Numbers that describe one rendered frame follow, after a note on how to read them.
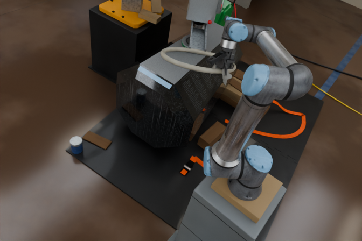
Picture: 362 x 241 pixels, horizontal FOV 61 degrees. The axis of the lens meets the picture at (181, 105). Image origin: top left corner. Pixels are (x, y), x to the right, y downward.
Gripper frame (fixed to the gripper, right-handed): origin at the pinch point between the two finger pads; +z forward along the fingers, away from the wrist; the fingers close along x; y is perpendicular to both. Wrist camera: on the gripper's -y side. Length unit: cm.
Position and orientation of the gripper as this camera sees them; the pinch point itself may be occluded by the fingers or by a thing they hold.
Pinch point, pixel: (216, 80)
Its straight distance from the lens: 182.2
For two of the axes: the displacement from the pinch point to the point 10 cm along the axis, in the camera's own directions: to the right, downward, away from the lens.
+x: -4.8, -4.2, 7.7
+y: 8.6, -0.4, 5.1
